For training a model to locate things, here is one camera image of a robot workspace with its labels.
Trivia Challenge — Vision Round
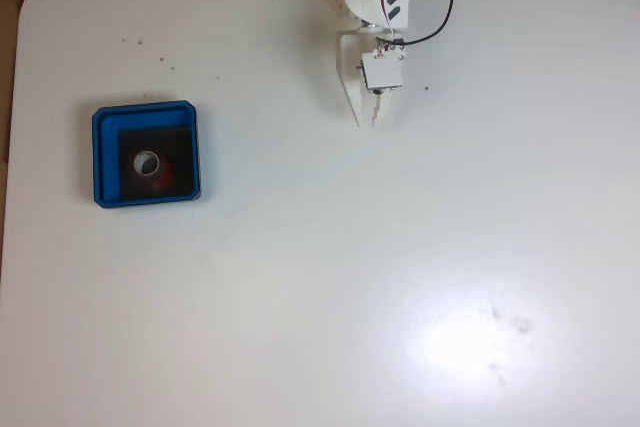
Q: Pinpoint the white square camera box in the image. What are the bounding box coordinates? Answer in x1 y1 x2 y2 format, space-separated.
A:
360 48 406 95

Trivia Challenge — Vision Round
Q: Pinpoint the blue square box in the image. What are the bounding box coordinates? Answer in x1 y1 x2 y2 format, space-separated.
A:
91 99 204 211

